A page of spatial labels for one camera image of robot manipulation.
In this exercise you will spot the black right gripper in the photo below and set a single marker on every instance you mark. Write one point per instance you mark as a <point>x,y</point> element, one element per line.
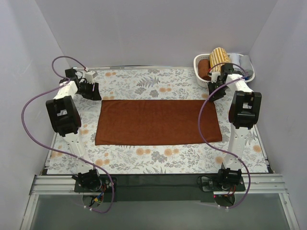
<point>216,86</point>

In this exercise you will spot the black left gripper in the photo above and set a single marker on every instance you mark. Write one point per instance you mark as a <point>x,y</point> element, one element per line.
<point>88,90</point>

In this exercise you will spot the yellow striped towel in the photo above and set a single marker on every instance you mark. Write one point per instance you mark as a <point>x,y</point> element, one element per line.
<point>217,57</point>

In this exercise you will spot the brown towel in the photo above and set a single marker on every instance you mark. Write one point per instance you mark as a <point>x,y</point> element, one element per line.
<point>157,122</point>
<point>203,69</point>

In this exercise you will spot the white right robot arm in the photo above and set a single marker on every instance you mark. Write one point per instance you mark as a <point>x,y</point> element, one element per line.
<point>243,115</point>

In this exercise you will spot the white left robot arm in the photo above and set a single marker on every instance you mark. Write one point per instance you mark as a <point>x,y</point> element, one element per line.
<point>66,121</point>

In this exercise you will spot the rolled light blue towel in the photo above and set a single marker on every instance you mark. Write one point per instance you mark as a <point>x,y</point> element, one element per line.
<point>235,59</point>

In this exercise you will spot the rolled grey towel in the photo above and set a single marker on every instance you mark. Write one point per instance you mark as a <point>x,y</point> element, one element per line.
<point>245,63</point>

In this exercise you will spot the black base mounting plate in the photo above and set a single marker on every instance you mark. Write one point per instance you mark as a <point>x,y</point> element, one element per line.
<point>220,187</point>

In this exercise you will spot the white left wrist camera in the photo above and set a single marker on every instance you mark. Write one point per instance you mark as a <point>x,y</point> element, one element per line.
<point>90,75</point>

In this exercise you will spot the aluminium frame rail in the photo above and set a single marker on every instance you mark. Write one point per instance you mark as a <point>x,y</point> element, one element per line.
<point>61,184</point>

